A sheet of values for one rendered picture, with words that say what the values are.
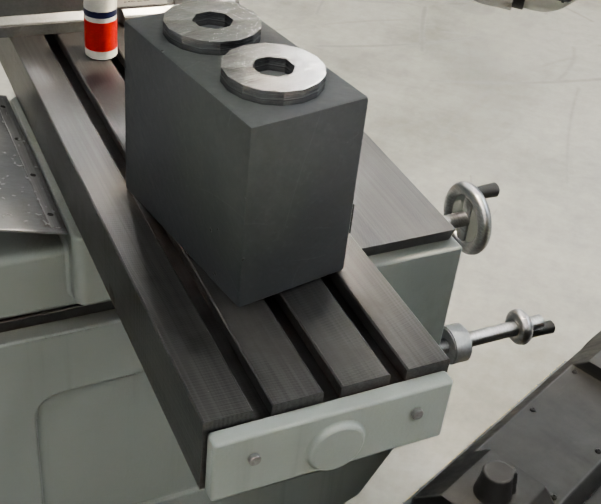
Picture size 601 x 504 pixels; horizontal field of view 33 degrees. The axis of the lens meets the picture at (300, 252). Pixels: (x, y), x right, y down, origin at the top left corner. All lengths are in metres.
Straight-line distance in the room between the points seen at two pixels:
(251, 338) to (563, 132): 2.53
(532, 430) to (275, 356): 0.58
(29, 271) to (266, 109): 0.44
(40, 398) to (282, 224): 0.51
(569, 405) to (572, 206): 1.59
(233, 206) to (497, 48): 3.00
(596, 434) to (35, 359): 0.72
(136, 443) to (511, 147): 2.02
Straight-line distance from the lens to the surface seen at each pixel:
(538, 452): 1.36
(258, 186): 0.85
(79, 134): 1.16
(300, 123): 0.84
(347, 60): 3.55
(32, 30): 1.38
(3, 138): 1.29
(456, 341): 1.54
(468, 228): 1.63
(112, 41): 1.31
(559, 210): 2.95
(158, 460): 1.46
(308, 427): 0.85
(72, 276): 1.18
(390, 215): 1.42
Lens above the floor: 1.54
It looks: 37 degrees down
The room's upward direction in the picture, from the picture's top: 7 degrees clockwise
